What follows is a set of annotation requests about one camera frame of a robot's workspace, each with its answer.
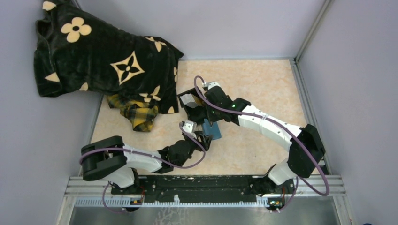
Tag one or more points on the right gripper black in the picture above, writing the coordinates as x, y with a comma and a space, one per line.
211, 117

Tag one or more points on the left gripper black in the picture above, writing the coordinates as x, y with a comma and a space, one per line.
206, 140

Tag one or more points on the black card box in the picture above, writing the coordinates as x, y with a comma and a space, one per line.
197, 114

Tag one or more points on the blue card holder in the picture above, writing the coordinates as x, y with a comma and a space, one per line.
211, 128

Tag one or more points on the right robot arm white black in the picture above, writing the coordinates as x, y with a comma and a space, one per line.
303, 144

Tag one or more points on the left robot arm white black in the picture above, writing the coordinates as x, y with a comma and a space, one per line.
112, 160

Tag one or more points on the stack of white cards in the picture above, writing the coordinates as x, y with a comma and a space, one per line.
189, 100

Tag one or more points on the yellow black plaid cloth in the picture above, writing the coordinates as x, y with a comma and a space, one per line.
140, 114

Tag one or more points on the black floral plush blanket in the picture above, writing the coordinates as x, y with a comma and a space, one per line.
77, 51

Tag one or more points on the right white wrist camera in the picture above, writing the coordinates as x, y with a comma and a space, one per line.
207, 86

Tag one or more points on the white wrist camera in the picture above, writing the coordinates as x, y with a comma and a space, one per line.
207, 86
189, 126

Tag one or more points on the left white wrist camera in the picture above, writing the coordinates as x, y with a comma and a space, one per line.
189, 126

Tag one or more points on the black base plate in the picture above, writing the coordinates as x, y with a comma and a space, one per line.
202, 189

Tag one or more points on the aluminium frame rail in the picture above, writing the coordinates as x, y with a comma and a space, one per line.
98, 194

